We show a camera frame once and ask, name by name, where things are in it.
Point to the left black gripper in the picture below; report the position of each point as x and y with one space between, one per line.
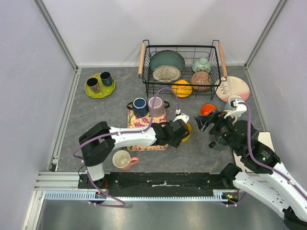
176 143

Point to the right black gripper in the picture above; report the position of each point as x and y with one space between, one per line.
202 121

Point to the yellow mug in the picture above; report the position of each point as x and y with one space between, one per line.
188 133

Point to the purple mug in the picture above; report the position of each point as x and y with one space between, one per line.
157 106

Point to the dark blue mug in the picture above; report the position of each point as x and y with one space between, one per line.
139 107

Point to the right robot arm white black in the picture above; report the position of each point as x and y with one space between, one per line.
285 195

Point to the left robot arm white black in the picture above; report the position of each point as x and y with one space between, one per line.
98 142

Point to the orange mug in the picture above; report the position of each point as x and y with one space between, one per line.
207 108

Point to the light blue mug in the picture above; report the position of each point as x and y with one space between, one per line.
228 107

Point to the dark green mug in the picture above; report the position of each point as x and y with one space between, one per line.
218 143

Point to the pink mug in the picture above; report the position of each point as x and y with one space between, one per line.
123 161

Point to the brown pink bowl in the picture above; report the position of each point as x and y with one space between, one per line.
200 81

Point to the yellow bowl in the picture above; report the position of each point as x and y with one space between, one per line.
182 88

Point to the pink floral plate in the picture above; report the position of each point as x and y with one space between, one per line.
231 86

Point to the floral placemat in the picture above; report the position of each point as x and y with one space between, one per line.
135 122

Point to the mint green bowl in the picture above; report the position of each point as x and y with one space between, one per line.
201 64

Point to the speckled beige plate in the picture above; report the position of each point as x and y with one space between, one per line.
166 73

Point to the white square board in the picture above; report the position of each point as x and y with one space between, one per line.
266 139

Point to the teal plate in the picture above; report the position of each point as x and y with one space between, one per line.
167 57

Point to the green scalloped plate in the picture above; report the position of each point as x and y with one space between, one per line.
104 91

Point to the dark blue tumbler cup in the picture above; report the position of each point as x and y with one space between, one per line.
106 79

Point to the brown tumbler cup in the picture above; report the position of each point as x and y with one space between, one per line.
93 84

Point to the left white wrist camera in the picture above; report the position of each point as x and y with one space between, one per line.
179 115

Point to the black wire dish rack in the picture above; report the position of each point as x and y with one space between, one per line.
186 69

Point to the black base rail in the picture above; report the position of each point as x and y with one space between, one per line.
164 183

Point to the light blue cable duct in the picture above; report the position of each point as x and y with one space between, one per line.
97 196

